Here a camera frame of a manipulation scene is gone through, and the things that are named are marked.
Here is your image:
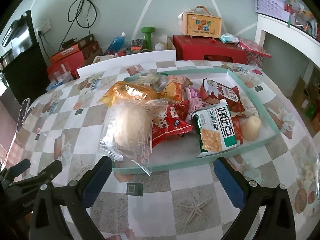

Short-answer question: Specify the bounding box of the large red box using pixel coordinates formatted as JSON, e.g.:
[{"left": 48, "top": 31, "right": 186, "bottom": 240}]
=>
[{"left": 173, "top": 35, "right": 247, "bottom": 64}]

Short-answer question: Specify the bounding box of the white green cracker packet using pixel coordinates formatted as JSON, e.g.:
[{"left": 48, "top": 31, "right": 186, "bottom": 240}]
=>
[{"left": 191, "top": 99, "right": 240, "bottom": 158}]

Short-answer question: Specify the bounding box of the clear acrylic stand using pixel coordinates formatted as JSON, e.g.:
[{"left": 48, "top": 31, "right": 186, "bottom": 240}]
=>
[{"left": 16, "top": 98, "right": 30, "bottom": 132}]

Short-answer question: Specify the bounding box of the clear bag round bun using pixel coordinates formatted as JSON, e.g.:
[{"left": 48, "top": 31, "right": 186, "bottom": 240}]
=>
[{"left": 98, "top": 99, "right": 169, "bottom": 176}]

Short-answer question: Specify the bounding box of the black cabinet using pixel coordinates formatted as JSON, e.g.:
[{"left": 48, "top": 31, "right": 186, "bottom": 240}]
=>
[{"left": 2, "top": 10, "right": 50, "bottom": 103}]

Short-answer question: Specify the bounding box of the red gift box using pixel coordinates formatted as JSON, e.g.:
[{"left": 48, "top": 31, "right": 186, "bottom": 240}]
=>
[{"left": 46, "top": 41, "right": 104, "bottom": 81}]

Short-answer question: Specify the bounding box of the white printed snack packet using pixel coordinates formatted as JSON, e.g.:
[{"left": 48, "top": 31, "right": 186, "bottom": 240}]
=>
[{"left": 132, "top": 72, "right": 167, "bottom": 92}]

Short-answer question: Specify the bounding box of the clear plastic container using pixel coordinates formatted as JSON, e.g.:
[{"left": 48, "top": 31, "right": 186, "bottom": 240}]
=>
[{"left": 46, "top": 62, "right": 73, "bottom": 92}]

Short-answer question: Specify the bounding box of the orange red chips bag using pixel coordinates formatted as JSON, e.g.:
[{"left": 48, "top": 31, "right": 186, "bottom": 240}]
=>
[{"left": 160, "top": 75, "right": 193, "bottom": 102}]

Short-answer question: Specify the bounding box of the orange flat box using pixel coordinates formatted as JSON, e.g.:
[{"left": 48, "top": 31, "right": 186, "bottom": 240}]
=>
[{"left": 50, "top": 34, "right": 95, "bottom": 63}]

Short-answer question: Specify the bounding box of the tan cardboard handle box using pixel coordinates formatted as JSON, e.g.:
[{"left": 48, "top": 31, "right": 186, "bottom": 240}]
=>
[{"left": 178, "top": 5, "right": 222, "bottom": 38}]

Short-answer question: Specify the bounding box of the orange bread bag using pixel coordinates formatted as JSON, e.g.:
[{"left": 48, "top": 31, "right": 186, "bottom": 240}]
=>
[{"left": 98, "top": 81, "right": 161, "bottom": 108}]

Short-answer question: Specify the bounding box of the mint green white tray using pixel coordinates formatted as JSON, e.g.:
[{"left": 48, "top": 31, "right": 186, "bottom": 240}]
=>
[{"left": 111, "top": 67, "right": 281, "bottom": 176}]

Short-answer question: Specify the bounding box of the red white biscuit packet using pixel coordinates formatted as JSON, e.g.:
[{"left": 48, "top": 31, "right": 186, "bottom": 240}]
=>
[{"left": 200, "top": 79, "right": 245, "bottom": 113}]

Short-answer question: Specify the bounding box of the red round-biscuit snack bag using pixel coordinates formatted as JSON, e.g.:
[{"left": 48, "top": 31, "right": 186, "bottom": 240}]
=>
[{"left": 152, "top": 100, "right": 193, "bottom": 147}]

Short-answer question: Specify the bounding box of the green dumbbell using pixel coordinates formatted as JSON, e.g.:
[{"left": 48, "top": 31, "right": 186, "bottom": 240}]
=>
[{"left": 141, "top": 27, "right": 155, "bottom": 50}]

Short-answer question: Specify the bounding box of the blue plastic bottle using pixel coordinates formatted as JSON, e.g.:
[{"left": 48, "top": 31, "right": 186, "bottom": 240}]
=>
[{"left": 105, "top": 32, "right": 126, "bottom": 55}]

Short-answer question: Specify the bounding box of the pink snack packet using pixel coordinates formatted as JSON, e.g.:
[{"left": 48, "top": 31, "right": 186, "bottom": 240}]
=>
[{"left": 185, "top": 87, "right": 209, "bottom": 121}]

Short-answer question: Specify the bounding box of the red patterned snack packet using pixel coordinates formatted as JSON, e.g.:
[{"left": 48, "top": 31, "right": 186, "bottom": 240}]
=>
[{"left": 232, "top": 116, "right": 244, "bottom": 145}]

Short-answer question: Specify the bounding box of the white shelf unit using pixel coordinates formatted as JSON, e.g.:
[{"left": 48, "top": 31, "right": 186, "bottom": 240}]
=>
[{"left": 254, "top": 12, "right": 320, "bottom": 98}]

